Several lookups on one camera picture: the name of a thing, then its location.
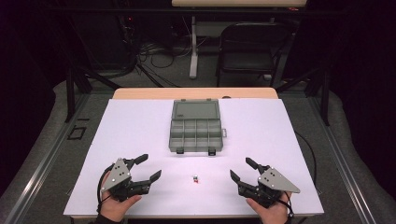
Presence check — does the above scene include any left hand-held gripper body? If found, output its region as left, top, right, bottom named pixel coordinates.
left=101, top=157, right=152, bottom=203

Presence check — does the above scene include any tangle of black cables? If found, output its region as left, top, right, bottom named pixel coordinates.
left=120, top=15, right=194, bottom=88

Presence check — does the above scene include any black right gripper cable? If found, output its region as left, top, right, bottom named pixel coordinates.
left=275, top=190, right=295, bottom=224

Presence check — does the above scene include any black folding chair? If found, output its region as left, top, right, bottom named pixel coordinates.
left=215, top=21, right=297, bottom=88

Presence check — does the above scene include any thin black floor cable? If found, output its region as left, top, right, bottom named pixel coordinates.
left=293, top=130, right=318, bottom=188

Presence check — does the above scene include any person's right hand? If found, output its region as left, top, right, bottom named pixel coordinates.
left=246, top=190, right=293, bottom=224

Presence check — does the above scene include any black metal stand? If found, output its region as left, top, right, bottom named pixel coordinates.
left=275, top=66, right=331, bottom=127
left=64, top=66, right=120, bottom=124

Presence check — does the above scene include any person's left hand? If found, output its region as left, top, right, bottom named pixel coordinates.
left=98, top=172, right=143, bottom=223

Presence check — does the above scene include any white board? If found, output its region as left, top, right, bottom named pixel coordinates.
left=63, top=98, right=325, bottom=217

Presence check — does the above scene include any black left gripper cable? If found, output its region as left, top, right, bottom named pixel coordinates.
left=96, top=162, right=116, bottom=216

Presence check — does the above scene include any beige desk with white leg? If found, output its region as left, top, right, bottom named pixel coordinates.
left=171, top=0, right=308, bottom=80

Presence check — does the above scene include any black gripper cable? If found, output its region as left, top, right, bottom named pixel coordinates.
left=96, top=162, right=116, bottom=216
left=275, top=190, right=295, bottom=224

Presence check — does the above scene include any wooden table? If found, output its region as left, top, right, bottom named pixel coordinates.
left=68, top=87, right=314, bottom=220

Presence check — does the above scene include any grey plastic organizer box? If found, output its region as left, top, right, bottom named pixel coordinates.
left=168, top=98, right=228, bottom=157

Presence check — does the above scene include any aluminium floor rail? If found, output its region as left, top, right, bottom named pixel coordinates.
left=307, top=94, right=379, bottom=224
left=0, top=92, right=92, bottom=224

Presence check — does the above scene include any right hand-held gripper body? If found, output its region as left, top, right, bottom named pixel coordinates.
left=237, top=166, right=302, bottom=209

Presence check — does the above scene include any black horizontal bar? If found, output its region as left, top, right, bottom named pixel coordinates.
left=40, top=7, right=353, bottom=17

